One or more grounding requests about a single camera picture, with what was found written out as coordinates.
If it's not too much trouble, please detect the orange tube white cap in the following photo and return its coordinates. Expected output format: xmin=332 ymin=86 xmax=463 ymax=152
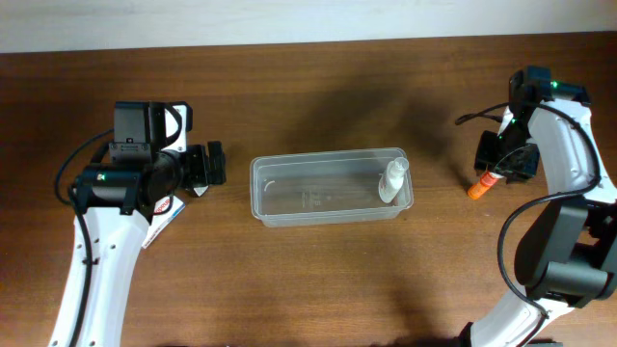
xmin=467 ymin=171 xmax=502 ymax=200

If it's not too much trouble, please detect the black cable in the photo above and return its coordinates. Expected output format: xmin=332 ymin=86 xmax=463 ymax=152
xmin=52 ymin=127 xmax=115 ymax=206
xmin=454 ymin=101 xmax=603 ymax=319

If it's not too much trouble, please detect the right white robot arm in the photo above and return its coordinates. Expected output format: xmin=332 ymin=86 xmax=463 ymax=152
xmin=459 ymin=71 xmax=616 ymax=346

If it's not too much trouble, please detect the clear plastic container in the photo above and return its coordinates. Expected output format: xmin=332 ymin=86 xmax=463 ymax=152
xmin=250 ymin=147 xmax=414 ymax=227

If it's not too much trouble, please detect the right black cable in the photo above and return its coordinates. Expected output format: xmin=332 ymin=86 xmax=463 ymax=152
xmin=454 ymin=101 xmax=603 ymax=319

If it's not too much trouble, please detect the dark bottle white cap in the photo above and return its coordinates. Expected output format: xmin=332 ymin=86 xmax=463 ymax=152
xmin=188 ymin=186 xmax=208 ymax=198

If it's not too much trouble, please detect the white spray bottle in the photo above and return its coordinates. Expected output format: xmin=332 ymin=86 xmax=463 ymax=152
xmin=378 ymin=157 xmax=409 ymax=203

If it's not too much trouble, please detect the white red medicine box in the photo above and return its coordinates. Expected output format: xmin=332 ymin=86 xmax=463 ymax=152
xmin=142 ymin=196 xmax=185 ymax=249

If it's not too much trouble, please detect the left black cable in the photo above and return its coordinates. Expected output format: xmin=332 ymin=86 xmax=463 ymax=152
xmin=52 ymin=127 xmax=115 ymax=206

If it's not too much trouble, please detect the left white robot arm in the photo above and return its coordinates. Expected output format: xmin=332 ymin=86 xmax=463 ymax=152
xmin=49 ymin=142 xmax=226 ymax=346

